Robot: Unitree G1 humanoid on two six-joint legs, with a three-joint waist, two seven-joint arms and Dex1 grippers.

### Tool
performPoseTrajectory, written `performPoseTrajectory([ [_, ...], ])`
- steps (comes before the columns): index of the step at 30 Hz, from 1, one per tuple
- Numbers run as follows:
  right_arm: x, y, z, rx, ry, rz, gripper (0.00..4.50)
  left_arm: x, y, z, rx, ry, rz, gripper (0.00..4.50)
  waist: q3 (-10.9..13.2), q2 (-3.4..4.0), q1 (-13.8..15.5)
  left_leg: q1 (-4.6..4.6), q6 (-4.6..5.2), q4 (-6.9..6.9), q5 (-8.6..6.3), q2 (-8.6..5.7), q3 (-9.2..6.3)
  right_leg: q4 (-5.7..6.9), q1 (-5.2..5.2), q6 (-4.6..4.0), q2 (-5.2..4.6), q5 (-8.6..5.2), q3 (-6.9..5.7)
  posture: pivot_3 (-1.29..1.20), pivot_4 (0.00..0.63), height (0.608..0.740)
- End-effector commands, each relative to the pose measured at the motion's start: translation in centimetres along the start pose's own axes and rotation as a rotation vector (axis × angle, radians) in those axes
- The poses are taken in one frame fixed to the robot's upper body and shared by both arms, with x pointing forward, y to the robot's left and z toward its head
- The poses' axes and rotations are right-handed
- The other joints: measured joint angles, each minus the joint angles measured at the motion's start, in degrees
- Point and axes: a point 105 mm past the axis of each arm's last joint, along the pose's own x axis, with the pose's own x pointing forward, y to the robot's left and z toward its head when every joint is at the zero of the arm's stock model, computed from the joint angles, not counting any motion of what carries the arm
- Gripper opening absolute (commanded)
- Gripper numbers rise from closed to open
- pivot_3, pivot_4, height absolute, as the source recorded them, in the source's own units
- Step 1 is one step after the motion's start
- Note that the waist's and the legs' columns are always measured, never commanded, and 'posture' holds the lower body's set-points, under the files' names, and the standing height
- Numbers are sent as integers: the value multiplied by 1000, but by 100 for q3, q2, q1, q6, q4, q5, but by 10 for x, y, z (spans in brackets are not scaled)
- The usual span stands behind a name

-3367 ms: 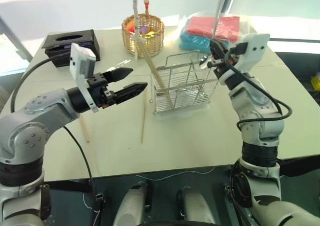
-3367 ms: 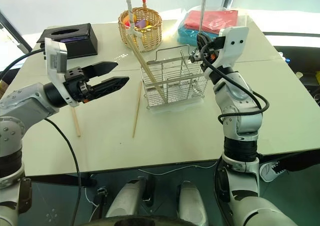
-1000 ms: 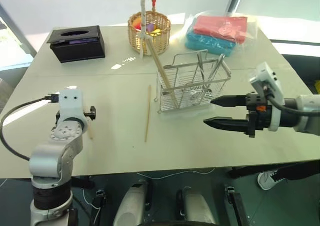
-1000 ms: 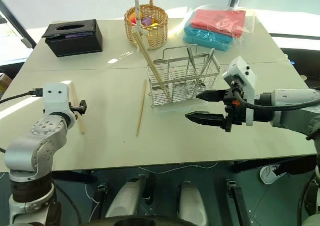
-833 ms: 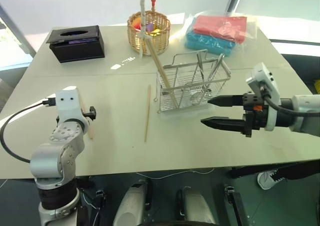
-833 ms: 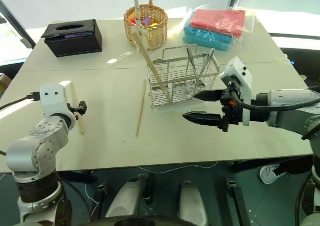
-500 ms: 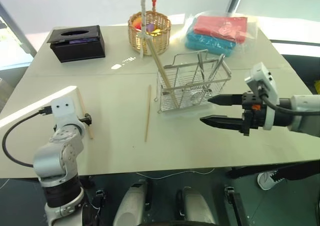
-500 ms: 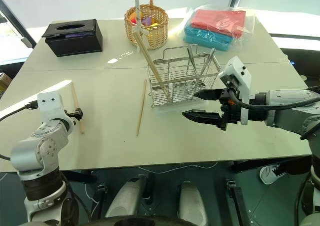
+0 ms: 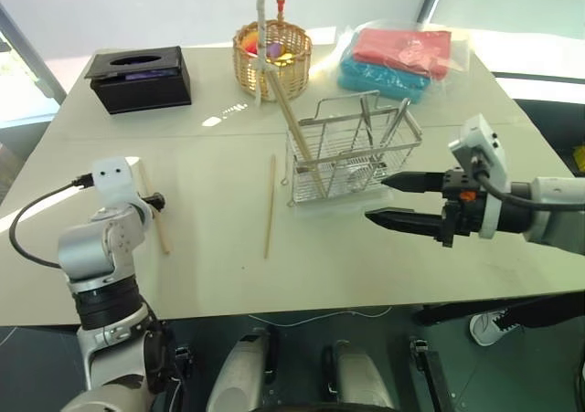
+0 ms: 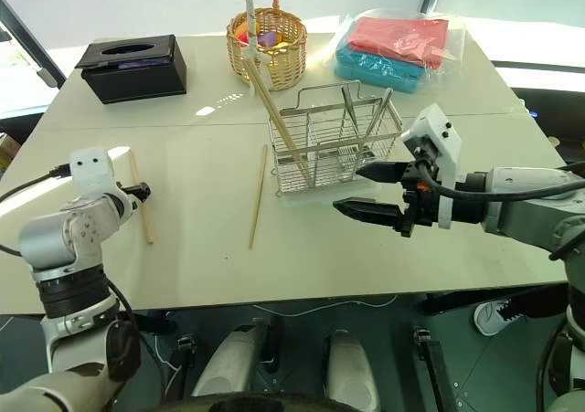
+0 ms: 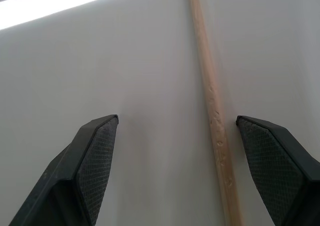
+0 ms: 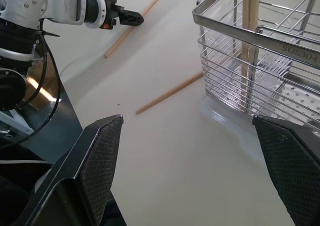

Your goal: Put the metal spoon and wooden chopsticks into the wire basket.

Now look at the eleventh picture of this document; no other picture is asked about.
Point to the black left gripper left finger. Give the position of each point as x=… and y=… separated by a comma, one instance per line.
x=75, y=176

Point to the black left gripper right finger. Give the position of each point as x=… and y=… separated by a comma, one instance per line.
x=277, y=171

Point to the wooden chopstick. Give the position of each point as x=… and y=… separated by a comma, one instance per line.
x=217, y=125

